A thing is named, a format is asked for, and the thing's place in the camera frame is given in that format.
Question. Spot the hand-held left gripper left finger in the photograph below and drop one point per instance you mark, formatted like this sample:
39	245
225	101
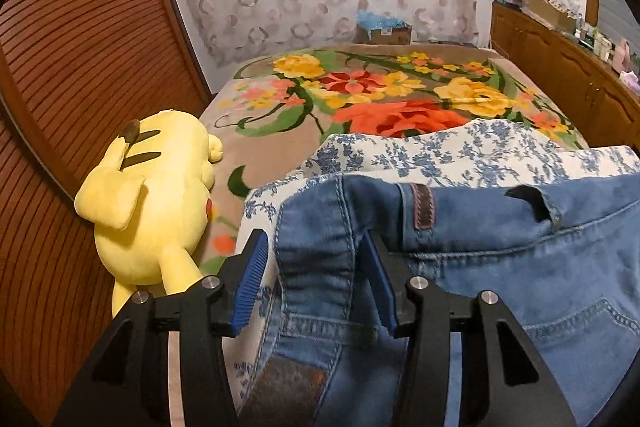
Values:
250	279

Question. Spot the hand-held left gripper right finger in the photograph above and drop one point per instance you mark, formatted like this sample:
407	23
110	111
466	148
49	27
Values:
381	288

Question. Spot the blue denim pants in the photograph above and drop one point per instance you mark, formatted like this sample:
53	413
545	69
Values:
500	267

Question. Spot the yellow plush toy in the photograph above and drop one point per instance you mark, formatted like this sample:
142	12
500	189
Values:
160	187

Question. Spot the blue floral white cushion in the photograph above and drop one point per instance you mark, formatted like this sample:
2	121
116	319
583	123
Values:
425	157

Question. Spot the flower print beige blanket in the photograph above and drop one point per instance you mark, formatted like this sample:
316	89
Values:
380	92

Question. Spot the cardboard box with blue filling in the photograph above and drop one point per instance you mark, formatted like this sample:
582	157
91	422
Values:
384	32

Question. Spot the wooden cabinet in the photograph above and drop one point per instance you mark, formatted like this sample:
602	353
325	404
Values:
555	72

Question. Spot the brown louvered wardrobe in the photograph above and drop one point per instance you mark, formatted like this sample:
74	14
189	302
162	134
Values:
80	57

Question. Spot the flat cardboard box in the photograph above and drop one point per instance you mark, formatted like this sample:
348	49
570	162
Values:
552	14

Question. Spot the window blind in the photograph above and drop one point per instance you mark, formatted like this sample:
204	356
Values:
617	12

